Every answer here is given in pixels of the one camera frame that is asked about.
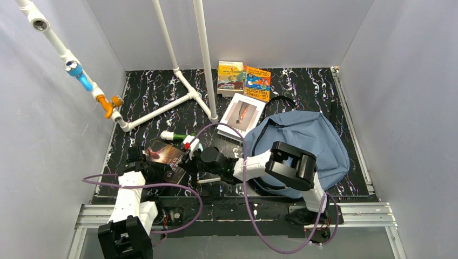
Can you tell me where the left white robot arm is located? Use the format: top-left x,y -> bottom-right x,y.
97,146 -> 170,258

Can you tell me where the white art book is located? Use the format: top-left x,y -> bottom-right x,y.
220,93 -> 266,138

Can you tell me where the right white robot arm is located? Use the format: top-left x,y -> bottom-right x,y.
179,141 -> 327,213

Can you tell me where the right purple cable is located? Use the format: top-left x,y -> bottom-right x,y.
193,122 -> 340,255

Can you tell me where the white yellow marker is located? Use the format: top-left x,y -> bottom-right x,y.
197,178 -> 221,185

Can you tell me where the yellow illustrated book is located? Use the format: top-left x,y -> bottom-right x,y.
217,60 -> 246,97

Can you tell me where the orange pipe valve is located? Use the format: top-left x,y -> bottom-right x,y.
96,94 -> 124,119

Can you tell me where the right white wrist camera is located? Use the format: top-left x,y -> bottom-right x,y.
181,135 -> 203,160

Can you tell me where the purple cable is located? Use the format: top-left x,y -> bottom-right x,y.
193,122 -> 340,255
82,173 -> 204,247

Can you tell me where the dark Three Days book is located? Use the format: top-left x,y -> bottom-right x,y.
146,140 -> 185,184

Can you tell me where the orange treehouse book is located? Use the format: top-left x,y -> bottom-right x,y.
244,66 -> 271,103

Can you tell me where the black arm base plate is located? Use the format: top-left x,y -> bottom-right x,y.
144,195 -> 344,238

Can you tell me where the white PVC pipe frame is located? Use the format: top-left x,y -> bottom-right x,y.
17,1 -> 218,132

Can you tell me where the aluminium rail frame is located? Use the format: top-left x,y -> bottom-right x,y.
68,202 -> 407,258

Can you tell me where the green white pipe fitting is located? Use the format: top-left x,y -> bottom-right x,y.
160,131 -> 196,142

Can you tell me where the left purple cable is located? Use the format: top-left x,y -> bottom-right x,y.
82,173 -> 204,247

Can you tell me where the blue student backpack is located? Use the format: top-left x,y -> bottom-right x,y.
244,111 -> 350,190

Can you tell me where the blue pipe valve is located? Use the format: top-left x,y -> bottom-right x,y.
64,60 -> 93,92

